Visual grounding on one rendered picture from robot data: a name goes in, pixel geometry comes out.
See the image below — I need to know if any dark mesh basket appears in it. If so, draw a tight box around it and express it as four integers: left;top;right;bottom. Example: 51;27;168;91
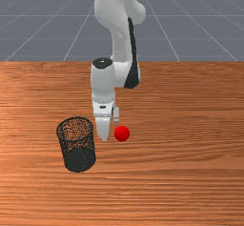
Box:
55;116;97;174

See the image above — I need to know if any red ball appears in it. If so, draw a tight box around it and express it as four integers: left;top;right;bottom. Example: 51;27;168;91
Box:
113;125;131;142

